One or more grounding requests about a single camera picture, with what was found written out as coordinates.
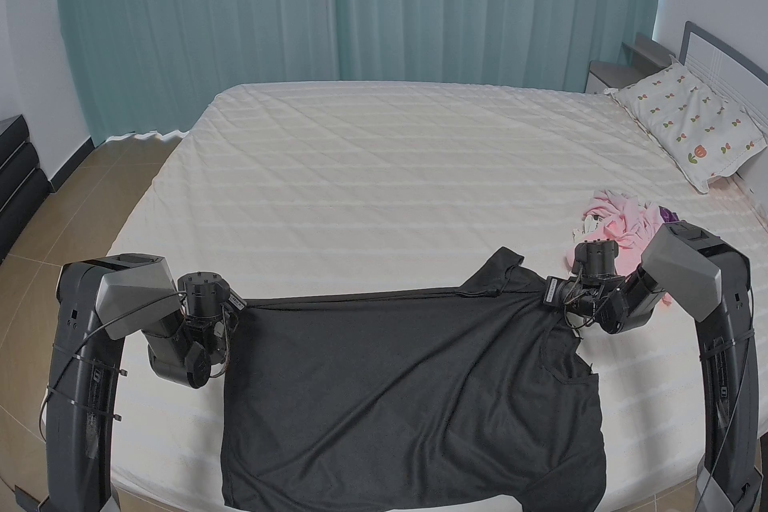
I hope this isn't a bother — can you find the bed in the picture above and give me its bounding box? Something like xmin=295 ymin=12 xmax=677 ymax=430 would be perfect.
xmin=102 ymin=20 xmax=768 ymax=512

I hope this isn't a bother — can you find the black chest of drawers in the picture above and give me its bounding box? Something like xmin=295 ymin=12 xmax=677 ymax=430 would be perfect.
xmin=0 ymin=115 xmax=50 ymax=264

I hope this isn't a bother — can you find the black power adapter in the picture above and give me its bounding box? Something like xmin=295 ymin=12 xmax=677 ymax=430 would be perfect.
xmin=12 ymin=486 xmax=46 ymax=512

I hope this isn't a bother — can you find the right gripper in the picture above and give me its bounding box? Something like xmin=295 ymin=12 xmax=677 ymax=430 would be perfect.
xmin=542 ymin=275 xmax=578 ymax=310

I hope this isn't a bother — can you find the black T-shirt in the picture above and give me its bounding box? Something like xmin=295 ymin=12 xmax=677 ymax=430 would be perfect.
xmin=221 ymin=247 xmax=608 ymax=512

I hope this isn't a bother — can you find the pink garment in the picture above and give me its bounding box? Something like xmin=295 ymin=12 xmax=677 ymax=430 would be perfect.
xmin=564 ymin=190 xmax=673 ymax=309

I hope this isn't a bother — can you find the white printed pillow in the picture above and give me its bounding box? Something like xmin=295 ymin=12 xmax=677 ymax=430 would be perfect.
xmin=611 ymin=62 xmax=768 ymax=194

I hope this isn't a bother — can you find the grey bedside table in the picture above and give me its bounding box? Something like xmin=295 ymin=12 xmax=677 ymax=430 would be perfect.
xmin=587 ymin=32 xmax=676 ymax=95

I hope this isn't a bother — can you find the white printed garment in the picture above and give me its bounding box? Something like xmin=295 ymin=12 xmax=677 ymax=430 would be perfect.
xmin=569 ymin=214 xmax=598 ymax=242

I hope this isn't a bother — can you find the black cable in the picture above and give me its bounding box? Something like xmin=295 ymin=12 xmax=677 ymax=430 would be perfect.
xmin=41 ymin=290 xmax=187 ymax=438

